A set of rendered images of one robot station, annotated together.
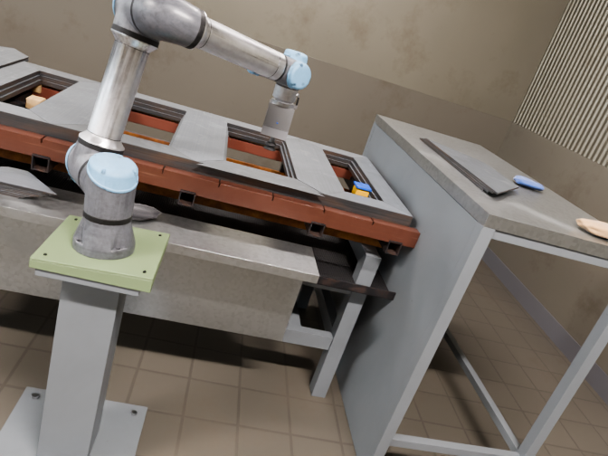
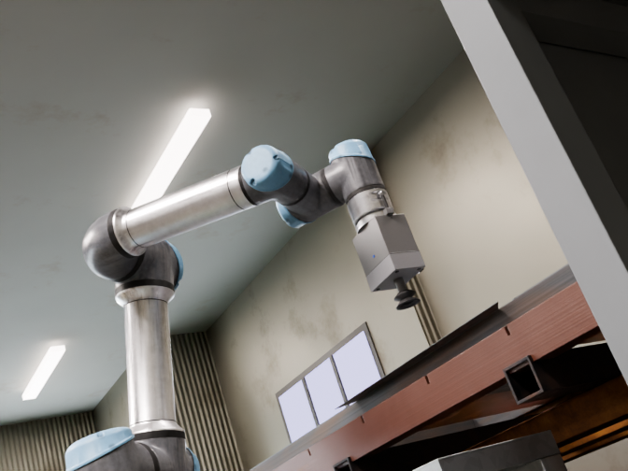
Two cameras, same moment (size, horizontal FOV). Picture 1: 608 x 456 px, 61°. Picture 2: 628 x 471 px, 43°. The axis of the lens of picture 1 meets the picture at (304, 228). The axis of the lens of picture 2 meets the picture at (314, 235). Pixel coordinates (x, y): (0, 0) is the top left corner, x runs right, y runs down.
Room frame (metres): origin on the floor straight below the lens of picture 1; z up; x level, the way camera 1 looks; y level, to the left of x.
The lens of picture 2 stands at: (1.00, -0.92, 0.59)
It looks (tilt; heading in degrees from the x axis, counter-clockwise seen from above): 23 degrees up; 65
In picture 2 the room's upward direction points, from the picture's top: 19 degrees counter-clockwise
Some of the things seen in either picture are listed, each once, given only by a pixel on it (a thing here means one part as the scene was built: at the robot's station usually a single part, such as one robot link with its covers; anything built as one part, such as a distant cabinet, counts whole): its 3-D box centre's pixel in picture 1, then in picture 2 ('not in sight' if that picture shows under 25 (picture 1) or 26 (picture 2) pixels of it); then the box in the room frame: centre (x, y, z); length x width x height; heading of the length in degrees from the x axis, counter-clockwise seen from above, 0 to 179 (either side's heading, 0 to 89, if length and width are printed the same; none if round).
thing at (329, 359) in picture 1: (343, 327); not in sight; (1.79, -0.27, 0.34); 0.06 x 0.06 x 0.68; 14
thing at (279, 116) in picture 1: (279, 118); (392, 248); (1.67, 0.19, 1.07); 0.10 x 0.09 x 0.16; 8
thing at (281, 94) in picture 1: (286, 94); (372, 209); (1.66, 0.19, 1.15); 0.08 x 0.08 x 0.05
